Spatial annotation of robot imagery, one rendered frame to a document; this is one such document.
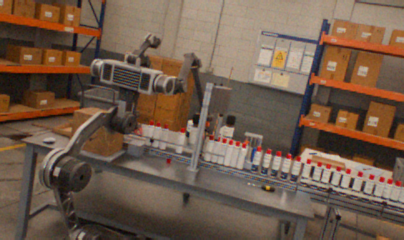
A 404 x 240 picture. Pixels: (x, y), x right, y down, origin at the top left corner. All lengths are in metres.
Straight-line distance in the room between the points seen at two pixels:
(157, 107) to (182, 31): 2.08
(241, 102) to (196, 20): 1.89
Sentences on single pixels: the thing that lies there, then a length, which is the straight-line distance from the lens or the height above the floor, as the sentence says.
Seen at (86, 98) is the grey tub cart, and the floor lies 0.74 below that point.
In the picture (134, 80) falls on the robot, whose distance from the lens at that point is 2.49.
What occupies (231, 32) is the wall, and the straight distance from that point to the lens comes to 7.59.
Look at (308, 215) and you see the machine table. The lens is 2.59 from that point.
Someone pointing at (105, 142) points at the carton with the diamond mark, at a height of 0.95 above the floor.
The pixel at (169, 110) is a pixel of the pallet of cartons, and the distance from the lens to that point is 6.45.
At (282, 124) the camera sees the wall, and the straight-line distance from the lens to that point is 7.34.
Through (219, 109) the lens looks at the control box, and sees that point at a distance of 2.78.
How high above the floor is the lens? 1.75
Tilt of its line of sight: 11 degrees down
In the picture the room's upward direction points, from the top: 11 degrees clockwise
